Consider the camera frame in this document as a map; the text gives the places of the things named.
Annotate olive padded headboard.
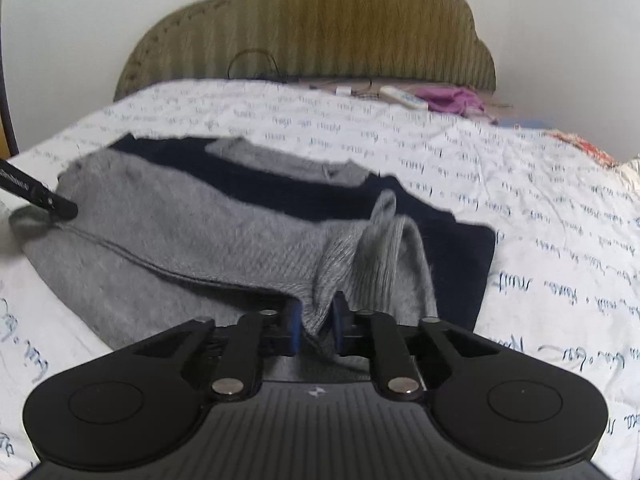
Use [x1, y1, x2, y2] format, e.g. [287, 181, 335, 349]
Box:
[114, 0, 497, 104]

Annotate white blanket with blue script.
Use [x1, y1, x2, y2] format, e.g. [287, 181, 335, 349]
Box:
[0, 77, 640, 480]

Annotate white remote control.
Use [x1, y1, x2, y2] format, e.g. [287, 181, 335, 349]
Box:
[379, 85, 430, 111]

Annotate wooden bedside furniture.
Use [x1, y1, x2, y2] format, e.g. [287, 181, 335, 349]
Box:
[0, 85, 21, 162]

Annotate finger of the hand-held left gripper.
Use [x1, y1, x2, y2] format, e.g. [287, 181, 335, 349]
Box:
[0, 159, 80, 222]

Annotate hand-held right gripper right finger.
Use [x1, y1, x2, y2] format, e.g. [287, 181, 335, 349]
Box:
[332, 291, 503, 403]

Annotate purple cloth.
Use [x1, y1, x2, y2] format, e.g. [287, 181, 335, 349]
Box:
[415, 85, 489, 119]

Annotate grey sweater with navy sleeves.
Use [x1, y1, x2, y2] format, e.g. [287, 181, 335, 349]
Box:
[10, 132, 497, 382]

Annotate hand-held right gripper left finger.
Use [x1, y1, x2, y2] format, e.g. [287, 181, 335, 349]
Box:
[132, 301, 304, 402]

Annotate black cable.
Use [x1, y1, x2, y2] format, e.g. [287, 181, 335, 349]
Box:
[227, 48, 374, 97]

